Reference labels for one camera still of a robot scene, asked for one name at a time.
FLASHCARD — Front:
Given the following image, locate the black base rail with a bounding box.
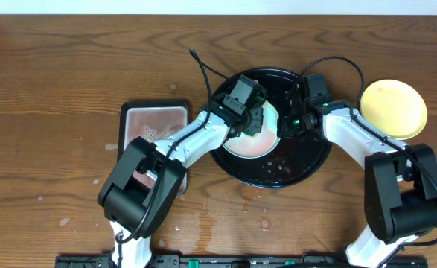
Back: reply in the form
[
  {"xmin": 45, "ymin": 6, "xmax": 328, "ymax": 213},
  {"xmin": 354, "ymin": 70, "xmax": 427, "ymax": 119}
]
[{"xmin": 54, "ymin": 253, "xmax": 430, "ymax": 268}]

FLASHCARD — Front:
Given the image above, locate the mint plate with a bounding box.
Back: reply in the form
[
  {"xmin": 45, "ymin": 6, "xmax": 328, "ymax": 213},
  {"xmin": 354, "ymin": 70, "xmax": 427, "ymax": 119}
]
[{"xmin": 223, "ymin": 101, "xmax": 280, "ymax": 159}]

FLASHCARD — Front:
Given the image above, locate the black rectangular soapy tray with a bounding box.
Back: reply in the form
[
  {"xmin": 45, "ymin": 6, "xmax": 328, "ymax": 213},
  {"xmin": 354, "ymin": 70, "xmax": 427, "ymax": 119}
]
[{"xmin": 117, "ymin": 99, "xmax": 190, "ymax": 196}]

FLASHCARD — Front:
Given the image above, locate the green and yellow sponge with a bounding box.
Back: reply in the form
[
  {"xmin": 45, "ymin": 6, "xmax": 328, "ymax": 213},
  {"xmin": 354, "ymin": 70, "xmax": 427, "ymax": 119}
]
[{"xmin": 243, "ymin": 97, "xmax": 265, "ymax": 136}]

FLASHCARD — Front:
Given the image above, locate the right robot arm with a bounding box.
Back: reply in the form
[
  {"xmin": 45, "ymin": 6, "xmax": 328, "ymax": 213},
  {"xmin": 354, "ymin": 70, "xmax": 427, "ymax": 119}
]
[{"xmin": 278, "ymin": 89, "xmax": 437, "ymax": 267}]

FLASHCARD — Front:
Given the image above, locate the yellow plate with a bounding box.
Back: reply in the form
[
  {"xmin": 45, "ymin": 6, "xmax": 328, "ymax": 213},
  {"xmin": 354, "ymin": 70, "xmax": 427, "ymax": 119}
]
[{"xmin": 360, "ymin": 79, "xmax": 427, "ymax": 140}]

